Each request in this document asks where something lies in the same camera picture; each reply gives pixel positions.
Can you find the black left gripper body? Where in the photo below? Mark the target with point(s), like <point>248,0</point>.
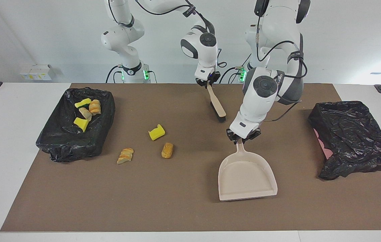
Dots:
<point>244,138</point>

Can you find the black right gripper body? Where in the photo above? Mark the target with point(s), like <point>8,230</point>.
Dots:
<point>214,80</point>

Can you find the beige brush black bristles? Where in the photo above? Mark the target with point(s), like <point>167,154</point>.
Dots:
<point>216,104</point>

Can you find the beige plastic dustpan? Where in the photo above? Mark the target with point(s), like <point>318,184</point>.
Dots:
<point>244,178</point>

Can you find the brown bread roll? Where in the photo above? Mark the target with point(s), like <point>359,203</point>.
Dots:
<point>167,150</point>

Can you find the yellow sponge piece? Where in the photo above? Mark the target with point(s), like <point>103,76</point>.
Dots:
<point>156,132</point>
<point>83,103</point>
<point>81,124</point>

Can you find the orange striped croissant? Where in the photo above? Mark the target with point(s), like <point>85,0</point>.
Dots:
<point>125,156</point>
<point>95,107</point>

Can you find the pale bread chunk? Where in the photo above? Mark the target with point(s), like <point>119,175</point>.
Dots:
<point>85,114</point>

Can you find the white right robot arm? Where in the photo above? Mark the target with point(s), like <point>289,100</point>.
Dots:
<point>123,33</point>

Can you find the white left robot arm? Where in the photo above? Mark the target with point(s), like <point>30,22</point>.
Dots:
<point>260,101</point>

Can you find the black bagged pink bin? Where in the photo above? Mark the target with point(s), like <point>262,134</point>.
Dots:
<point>351,134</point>

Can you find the brown table mat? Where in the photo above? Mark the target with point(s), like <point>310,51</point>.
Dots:
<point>177,208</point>

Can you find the white wall socket box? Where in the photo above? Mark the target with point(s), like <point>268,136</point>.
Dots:
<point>37,72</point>

